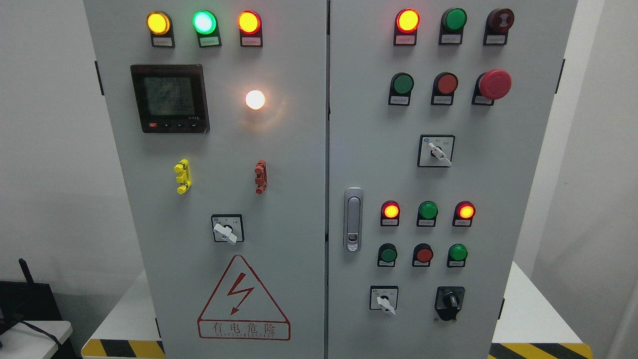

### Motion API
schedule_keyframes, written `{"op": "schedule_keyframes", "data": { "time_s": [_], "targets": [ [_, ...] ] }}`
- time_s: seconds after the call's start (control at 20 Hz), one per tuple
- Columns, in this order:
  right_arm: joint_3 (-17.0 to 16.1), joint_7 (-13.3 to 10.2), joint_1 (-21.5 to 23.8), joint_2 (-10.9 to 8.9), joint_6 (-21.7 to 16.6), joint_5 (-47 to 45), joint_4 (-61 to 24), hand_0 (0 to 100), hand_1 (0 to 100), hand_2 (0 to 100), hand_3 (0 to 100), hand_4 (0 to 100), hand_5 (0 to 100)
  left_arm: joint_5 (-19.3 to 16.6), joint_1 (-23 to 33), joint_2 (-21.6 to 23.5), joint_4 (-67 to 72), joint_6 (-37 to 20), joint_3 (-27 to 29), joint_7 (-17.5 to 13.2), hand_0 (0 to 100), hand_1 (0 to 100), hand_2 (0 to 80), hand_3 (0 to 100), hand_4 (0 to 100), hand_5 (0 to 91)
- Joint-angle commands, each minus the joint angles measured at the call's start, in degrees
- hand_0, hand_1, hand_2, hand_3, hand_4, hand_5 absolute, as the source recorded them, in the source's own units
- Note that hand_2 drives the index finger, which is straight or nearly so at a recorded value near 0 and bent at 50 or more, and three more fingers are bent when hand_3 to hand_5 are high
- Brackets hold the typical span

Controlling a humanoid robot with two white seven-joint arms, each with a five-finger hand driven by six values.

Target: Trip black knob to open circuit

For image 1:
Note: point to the red push button upper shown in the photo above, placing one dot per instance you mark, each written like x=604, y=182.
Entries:
x=444, y=87

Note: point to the red terminal clip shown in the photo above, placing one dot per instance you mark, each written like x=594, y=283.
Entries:
x=261, y=179

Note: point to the red push button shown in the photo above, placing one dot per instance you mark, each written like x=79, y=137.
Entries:
x=422, y=255
x=444, y=87

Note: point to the upper right white selector switch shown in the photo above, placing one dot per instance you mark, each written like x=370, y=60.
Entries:
x=436, y=151

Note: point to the green push button lower left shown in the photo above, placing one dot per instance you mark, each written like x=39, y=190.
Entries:
x=387, y=255

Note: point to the green indicator light top right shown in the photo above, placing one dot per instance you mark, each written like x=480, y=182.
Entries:
x=452, y=26

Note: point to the grey cabinet door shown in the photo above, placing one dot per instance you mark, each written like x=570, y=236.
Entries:
x=374, y=146
x=284, y=227

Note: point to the black device with antenna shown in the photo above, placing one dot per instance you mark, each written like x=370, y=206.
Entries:
x=28, y=300

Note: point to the red lit light right door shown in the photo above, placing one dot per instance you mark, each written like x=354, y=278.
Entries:
x=406, y=27

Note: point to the yellow terminal clip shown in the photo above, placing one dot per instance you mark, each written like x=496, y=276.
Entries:
x=183, y=176

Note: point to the white lit indicator lamp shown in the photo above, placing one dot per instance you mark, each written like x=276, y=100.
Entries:
x=255, y=99

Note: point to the black rotary knob switch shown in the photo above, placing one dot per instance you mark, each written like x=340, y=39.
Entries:
x=448, y=302

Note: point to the dark red buzzer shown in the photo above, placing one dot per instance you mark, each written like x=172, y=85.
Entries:
x=497, y=26

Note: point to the red push button lower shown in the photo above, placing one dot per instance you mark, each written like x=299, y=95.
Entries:
x=422, y=255

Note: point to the red indicator light middle right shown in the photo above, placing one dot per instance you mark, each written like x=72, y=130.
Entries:
x=463, y=214

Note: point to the red lit indicator light left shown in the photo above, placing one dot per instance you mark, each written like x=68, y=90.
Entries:
x=250, y=29

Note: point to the silver door latch handle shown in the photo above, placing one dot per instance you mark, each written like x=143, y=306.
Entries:
x=353, y=197

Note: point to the lower white selector switch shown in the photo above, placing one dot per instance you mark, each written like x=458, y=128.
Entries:
x=384, y=298

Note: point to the white platform with hazard stripes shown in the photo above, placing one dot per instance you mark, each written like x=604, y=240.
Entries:
x=528, y=328

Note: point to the red emergency stop mushroom button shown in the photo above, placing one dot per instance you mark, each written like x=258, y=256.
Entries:
x=490, y=86

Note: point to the red lit light middle left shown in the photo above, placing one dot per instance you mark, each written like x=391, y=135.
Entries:
x=390, y=213

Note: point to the black digital power meter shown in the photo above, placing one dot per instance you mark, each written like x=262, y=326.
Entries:
x=171, y=98

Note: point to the green indicator light middle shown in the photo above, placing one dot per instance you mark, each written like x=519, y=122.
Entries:
x=427, y=214

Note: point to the green push button upper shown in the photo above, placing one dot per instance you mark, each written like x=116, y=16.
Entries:
x=400, y=90

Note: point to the left door white selector switch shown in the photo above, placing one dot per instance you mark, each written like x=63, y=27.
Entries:
x=227, y=228

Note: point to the white side table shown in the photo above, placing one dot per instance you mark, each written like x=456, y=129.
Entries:
x=21, y=342

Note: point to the red electric hazard warning sticker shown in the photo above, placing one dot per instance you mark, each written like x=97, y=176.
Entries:
x=240, y=307

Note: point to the yellow indicator light top left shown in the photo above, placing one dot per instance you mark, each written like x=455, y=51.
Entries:
x=161, y=29

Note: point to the grey right cabinet door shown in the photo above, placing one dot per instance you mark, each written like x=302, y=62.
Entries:
x=374, y=146

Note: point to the grey left cabinet door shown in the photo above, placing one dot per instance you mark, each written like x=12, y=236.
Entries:
x=284, y=227

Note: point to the green lit indicator light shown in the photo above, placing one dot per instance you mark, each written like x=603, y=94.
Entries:
x=207, y=29

